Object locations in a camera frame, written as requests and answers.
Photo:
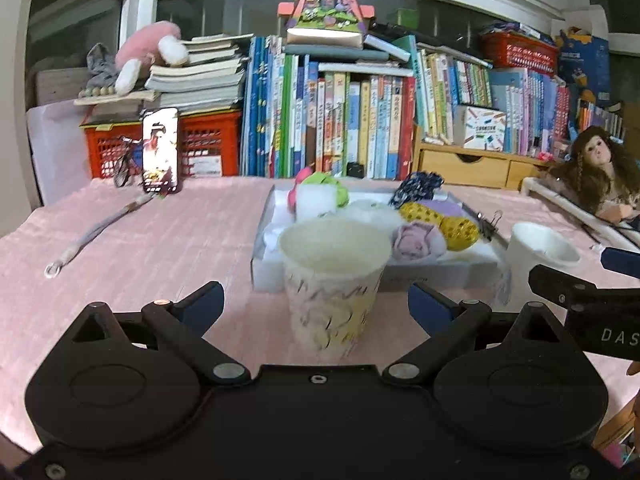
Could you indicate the wooden drawer organizer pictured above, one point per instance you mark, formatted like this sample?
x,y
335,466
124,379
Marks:
x,y
485,169

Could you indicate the pale pink knit sock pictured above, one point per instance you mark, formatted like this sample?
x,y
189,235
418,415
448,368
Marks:
x,y
416,241

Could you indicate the red basket on books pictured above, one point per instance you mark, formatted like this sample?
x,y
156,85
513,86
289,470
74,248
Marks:
x,y
509,50

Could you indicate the pink white plush rabbit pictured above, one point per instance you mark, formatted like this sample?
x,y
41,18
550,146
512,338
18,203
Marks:
x,y
159,43

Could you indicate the miniature bicycle model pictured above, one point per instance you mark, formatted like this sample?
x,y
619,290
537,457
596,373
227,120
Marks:
x,y
129,163

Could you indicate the smartphone with lit screen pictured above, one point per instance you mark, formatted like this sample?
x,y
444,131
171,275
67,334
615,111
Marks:
x,y
160,151

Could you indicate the blue cardboard box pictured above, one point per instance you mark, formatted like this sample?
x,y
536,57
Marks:
x,y
584,60

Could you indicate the red plastic crate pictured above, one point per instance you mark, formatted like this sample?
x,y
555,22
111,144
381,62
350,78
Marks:
x,y
212,134

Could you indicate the brown haired doll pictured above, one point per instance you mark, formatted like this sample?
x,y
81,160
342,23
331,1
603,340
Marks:
x,y
600,177

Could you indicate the small black box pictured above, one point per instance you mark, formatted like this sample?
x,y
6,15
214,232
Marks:
x,y
355,170

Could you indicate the triangular toy house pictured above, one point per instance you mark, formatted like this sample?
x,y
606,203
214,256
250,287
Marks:
x,y
333,23

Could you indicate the black binder clip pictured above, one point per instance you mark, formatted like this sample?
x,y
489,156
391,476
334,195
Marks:
x,y
488,227

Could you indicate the scribbled paper cup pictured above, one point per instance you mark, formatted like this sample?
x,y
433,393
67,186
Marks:
x,y
332,268

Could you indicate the purple fuzzy sock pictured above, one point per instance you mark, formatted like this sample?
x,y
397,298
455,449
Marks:
x,y
444,207

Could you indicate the pink striped tablecloth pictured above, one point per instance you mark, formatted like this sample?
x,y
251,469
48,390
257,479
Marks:
x,y
174,245

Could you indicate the row of upright books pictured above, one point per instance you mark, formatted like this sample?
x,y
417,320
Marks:
x,y
323,107

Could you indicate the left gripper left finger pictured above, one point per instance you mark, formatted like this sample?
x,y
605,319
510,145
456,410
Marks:
x,y
180,326

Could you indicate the white patterned box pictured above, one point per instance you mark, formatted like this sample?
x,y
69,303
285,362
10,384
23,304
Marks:
x,y
479,128

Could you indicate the person's right hand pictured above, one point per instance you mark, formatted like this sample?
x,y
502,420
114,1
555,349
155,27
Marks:
x,y
634,368

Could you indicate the grey plush toy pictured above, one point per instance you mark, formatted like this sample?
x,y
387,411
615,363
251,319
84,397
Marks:
x,y
102,72

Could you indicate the right row of books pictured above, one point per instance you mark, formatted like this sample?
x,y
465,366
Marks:
x,y
544,114

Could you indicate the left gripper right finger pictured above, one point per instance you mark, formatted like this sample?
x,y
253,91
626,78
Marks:
x,y
451,329

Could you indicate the cat drawing paper cup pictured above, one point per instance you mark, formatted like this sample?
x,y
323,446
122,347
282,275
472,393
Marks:
x,y
531,244

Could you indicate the white fluffy plush toy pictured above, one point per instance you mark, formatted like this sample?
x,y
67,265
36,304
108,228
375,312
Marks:
x,y
384,217

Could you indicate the blue floral fabric pouch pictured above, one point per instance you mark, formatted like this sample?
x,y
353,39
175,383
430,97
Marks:
x,y
418,186

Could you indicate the white pvc pipe frame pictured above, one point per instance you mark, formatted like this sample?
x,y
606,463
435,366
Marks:
x,y
622,236

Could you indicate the stack of horizontal books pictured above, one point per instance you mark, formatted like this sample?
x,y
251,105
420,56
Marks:
x,y
212,79

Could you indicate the green scrunchie with pink bow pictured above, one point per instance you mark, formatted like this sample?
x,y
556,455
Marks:
x,y
318,180

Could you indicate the gold sequin bow pouch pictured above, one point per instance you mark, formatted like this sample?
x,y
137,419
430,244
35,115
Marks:
x,y
460,232

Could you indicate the white foam wrap block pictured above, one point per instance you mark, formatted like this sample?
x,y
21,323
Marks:
x,y
311,204

